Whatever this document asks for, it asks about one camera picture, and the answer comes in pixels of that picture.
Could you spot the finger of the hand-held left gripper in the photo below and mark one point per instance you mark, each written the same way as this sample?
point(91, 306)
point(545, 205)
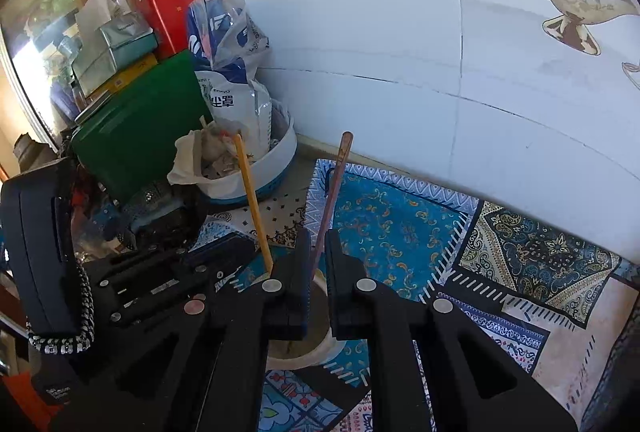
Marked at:
point(155, 304)
point(220, 252)

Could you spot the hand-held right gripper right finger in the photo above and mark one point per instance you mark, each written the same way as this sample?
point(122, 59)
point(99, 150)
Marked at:
point(332, 272)

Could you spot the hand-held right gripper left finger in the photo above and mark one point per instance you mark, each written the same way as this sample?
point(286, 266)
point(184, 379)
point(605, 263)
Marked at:
point(303, 272)

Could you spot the yellow chopstick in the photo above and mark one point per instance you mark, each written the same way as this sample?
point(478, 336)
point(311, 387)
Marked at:
point(252, 202)

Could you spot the reddish brown chopstick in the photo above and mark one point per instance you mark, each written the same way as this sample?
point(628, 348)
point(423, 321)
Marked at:
point(331, 197)

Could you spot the white cup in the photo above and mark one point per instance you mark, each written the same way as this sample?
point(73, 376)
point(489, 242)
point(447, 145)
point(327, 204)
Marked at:
point(320, 354)

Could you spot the patterned tablecloth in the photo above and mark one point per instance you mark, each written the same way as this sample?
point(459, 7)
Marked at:
point(400, 232)

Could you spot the white basin with blue rim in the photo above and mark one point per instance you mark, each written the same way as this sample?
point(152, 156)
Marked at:
point(272, 172)

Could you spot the crumpled white tissue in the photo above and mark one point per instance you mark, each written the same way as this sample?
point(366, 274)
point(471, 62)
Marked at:
point(187, 157)

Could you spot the green box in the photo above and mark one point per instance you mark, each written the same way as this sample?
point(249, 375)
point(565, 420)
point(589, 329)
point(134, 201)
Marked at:
point(140, 132)

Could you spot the white printed packet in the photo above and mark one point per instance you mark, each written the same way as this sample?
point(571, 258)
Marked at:
point(235, 107)

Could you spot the yellow box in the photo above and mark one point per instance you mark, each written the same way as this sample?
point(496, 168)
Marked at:
point(131, 74)

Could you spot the blue and white plastic bag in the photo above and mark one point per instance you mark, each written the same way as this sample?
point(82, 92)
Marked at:
point(220, 32)

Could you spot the teal tissue box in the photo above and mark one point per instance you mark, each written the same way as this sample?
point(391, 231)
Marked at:
point(115, 54)

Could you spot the red tin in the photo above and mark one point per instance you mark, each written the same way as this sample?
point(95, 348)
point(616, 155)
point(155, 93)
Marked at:
point(165, 7)

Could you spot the glass window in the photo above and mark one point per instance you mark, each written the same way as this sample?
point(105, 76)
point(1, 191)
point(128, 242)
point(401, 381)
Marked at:
point(45, 37)

